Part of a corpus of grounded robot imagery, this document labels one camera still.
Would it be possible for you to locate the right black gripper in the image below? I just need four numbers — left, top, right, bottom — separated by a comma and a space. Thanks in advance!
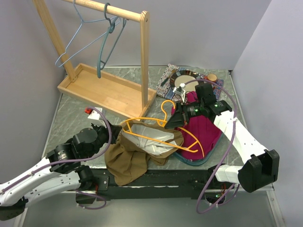
164, 101, 204, 129

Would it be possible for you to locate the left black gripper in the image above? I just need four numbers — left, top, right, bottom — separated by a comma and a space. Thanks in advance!
85, 118, 122, 160

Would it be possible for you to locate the tan skirt with white lining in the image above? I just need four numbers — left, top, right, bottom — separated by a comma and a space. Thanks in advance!
104, 122, 184, 186

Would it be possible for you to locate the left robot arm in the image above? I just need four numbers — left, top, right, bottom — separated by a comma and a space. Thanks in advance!
0, 125, 122, 221

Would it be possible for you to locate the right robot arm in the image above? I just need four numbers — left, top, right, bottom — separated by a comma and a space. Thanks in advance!
164, 82, 280, 192

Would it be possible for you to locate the teal plastic hanger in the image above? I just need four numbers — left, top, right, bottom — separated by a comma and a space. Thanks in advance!
96, 2, 127, 79

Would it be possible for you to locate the magenta garment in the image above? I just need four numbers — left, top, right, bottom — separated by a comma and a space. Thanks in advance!
170, 92, 223, 161

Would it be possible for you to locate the patterned placemat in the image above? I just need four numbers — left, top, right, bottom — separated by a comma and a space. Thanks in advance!
156, 64, 224, 101

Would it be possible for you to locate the dark green pen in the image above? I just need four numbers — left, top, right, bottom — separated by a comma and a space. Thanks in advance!
161, 77, 169, 86

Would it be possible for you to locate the brown rimmed ceramic plate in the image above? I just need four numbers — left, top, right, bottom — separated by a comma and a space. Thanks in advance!
169, 70, 204, 92

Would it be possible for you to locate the teal plastic basket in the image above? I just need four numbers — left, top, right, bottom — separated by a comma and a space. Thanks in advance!
172, 132, 223, 166

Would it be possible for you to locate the wooden clothes rack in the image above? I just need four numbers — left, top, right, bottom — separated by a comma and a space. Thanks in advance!
33, 0, 156, 118

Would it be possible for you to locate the orange ceramic cup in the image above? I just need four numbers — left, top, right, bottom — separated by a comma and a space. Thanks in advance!
205, 73, 218, 83

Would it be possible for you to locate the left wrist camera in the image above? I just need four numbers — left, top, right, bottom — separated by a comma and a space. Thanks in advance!
85, 107, 103, 125

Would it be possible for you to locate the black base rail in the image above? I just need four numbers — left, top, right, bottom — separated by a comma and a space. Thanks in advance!
75, 167, 237, 206

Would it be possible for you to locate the light blue wire hanger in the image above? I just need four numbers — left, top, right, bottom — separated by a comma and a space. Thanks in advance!
54, 0, 107, 68

